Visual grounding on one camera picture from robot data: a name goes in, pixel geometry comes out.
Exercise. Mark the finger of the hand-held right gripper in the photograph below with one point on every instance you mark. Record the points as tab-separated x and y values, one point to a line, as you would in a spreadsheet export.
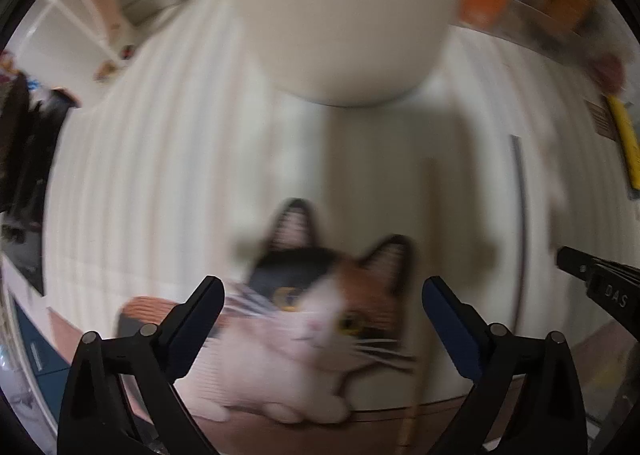
575	262

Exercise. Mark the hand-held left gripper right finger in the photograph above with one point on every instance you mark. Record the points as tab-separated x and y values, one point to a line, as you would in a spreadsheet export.
450	325

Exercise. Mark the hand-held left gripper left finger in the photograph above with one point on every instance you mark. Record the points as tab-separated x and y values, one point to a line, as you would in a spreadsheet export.
200	320

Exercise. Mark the thick light wooden chopstick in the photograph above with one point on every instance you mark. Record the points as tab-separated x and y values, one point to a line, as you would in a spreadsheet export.
426	235

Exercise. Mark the cream utensil holder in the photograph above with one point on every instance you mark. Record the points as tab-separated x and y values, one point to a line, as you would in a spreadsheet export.
345	10

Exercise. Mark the black chopstick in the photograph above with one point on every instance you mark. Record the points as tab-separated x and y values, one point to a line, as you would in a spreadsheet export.
525	215

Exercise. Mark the woven calico cat mat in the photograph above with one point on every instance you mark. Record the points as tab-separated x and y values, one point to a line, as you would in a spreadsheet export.
310	335

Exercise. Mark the yellow flat item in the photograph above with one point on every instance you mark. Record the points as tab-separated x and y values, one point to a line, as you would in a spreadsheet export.
627	145

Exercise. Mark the brown cardboard piece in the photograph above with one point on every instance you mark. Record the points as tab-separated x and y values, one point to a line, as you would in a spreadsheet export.
602	120

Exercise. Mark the blue cabinet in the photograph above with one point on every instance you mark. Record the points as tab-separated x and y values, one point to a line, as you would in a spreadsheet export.
40	340

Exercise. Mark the pastel striped tablecloth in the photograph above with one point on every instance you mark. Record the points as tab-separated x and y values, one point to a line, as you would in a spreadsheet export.
175	160

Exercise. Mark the dark furniture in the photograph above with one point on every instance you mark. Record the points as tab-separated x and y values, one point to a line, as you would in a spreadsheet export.
25	160

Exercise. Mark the white plastic appliance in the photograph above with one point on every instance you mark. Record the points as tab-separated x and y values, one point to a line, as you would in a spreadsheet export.
60	25

